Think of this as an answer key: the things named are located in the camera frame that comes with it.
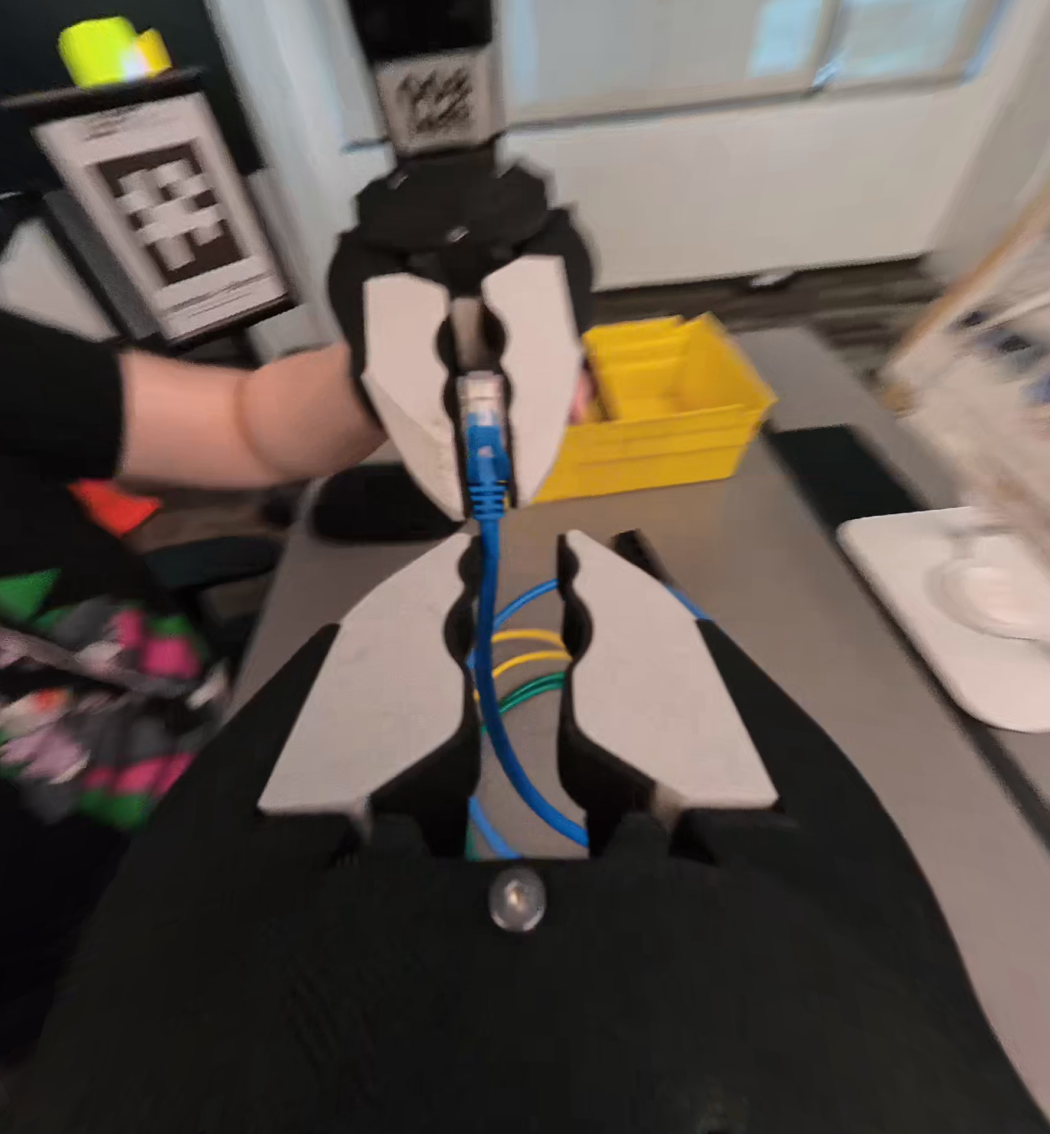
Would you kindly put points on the black network switch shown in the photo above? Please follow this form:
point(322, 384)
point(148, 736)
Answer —
point(374, 505)

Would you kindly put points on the person's left forearm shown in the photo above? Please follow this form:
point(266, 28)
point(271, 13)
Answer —
point(206, 425)

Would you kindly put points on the printed marker sign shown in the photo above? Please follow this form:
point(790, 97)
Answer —
point(179, 222)

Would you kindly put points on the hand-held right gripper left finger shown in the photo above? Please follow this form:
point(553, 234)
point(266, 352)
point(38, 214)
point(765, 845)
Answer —
point(374, 709)

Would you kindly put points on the yellow plastic bin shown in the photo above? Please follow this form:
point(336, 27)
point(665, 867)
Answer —
point(667, 444)

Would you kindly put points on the large window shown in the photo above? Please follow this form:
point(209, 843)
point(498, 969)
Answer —
point(667, 44)

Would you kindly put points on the neon yellow roll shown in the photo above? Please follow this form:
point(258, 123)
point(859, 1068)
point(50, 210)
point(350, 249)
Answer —
point(104, 54)

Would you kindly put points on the printed instruction sheet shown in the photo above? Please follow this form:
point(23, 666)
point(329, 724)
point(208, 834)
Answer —
point(1021, 372)

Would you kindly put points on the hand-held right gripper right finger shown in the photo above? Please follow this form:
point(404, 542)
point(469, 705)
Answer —
point(667, 709)

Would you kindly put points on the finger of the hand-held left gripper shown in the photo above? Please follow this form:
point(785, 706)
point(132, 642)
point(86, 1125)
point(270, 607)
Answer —
point(401, 372)
point(542, 372)

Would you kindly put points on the person's patterned trousers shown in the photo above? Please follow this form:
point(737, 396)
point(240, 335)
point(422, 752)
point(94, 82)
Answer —
point(136, 657)

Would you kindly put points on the person's left hand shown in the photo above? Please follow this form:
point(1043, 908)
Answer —
point(586, 395)

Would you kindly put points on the orange object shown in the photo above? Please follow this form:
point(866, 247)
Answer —
point(113, 505)

